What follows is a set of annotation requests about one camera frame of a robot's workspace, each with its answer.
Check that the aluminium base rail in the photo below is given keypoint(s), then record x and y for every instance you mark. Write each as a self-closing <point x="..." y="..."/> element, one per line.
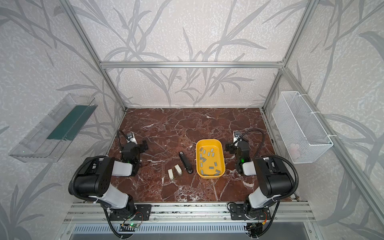
<point x="188" y="212"/>

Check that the clear plastic wall bin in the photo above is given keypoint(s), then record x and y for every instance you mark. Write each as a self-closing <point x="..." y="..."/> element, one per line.
<point x="49" y="140"/>

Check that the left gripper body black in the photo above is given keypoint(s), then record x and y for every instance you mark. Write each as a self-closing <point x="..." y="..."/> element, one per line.
<point x="139" y="147"/>

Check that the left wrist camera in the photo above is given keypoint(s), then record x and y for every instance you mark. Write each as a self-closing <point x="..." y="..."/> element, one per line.
<point x="130" y="137"/>

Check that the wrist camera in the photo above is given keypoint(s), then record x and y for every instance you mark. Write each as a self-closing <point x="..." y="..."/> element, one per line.
<point x="236" y="135"/>
<point x="130" y="137"/>

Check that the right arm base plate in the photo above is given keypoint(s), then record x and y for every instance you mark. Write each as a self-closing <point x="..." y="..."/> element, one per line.
<point x="245" y="212"/>

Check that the aluminium frame crossbar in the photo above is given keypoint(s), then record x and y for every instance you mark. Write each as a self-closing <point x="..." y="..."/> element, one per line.
<point x="157" y="65"/>

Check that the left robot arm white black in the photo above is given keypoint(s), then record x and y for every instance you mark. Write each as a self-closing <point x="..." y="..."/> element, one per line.
<point x="91" y="182"/>

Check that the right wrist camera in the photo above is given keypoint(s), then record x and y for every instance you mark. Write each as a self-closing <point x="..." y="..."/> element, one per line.
<point x="236" y="135"/>

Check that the white mini stapler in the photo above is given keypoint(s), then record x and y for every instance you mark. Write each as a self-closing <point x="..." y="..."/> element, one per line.
<point x="171" y="175"/>
<point x="179" y="170"/>

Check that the black stapler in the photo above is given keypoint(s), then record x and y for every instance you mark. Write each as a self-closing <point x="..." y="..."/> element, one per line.
<point x="186" y="163"/>

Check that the white wire mesh basket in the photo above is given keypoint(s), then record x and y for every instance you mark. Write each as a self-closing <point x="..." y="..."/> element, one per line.
<point x="301" y="131"/>

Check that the green circuit board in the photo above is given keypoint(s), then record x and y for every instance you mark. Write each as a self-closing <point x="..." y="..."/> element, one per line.
<point x="131" y="227"/>

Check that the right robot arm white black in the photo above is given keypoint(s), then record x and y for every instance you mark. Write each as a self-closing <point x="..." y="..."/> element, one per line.
<point x="277" y="178"/>

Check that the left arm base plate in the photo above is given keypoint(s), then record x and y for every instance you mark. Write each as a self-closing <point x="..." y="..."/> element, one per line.
<point x="140" y="212"/>

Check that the yellow plastic tray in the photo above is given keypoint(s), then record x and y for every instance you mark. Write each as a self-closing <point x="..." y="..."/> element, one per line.
<point x="210" y="159"/>

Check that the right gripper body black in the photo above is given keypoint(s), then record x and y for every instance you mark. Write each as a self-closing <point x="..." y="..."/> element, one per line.
<point x="232" y="148"/>

